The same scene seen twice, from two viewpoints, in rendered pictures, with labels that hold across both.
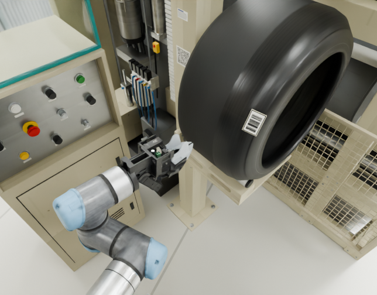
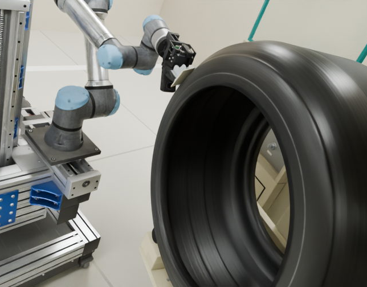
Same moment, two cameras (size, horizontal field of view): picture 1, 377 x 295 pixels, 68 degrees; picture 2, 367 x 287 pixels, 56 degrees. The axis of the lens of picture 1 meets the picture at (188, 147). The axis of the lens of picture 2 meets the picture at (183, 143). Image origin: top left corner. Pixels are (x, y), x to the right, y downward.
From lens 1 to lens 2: 112 cm
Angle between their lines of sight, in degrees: 71
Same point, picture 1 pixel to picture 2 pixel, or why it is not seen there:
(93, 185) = (162, 24)
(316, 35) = (266, 53)
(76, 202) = (154, 17)
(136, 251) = (117, 43)
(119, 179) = (162, 32)
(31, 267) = not seen: hidden behind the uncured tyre
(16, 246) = not seen: hidden behind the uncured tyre
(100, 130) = (269, 167)
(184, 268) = not seen: outside the picture
